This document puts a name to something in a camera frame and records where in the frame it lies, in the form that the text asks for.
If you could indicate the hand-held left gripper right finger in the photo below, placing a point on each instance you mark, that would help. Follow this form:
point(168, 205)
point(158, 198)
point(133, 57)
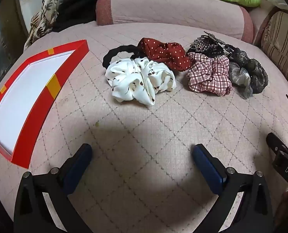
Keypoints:
point(207, 167)

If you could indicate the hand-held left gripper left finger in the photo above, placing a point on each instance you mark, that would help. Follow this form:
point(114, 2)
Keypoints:
point(77, 167)

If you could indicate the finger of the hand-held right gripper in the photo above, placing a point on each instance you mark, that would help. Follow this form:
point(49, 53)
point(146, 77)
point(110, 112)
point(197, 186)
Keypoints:
point(286, 167)

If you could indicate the dark sheer scrunchie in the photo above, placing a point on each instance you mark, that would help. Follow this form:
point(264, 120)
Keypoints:
point(255, 72)

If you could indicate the red rimmed white tray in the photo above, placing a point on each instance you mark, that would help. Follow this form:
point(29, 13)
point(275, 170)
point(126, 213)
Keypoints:
point(25, 97)

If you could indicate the red plaid scrunchie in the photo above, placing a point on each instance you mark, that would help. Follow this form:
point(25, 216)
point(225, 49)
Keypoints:
point(207, 75)

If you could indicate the white cherry print scrunchie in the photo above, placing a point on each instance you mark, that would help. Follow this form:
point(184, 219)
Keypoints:
point(134, 82)

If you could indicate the red polka dot scrunchie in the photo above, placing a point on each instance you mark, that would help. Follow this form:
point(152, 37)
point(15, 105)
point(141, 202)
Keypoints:
point(168, 53)

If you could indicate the black rhinestone hair claw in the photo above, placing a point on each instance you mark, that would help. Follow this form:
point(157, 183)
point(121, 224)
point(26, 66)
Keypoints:
point(204, 45)

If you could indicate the striped beige cushion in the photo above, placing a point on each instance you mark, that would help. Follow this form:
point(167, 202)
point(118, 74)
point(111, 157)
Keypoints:
point(282, 36)

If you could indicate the pink sofa cushion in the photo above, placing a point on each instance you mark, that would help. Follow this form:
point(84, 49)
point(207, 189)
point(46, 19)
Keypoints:
point(260, 19)

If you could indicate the dark glass cabinet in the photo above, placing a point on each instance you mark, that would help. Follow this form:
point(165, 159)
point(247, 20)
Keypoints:
point(3, 41)

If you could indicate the leopard print cloth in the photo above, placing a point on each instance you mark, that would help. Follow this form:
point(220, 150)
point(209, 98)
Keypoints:
point(42, 17)

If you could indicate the black cloth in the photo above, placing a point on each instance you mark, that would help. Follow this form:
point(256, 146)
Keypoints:
point(78, 9)

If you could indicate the pink bolster cushion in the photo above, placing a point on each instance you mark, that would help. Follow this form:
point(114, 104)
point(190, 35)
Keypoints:
point(170, 9)

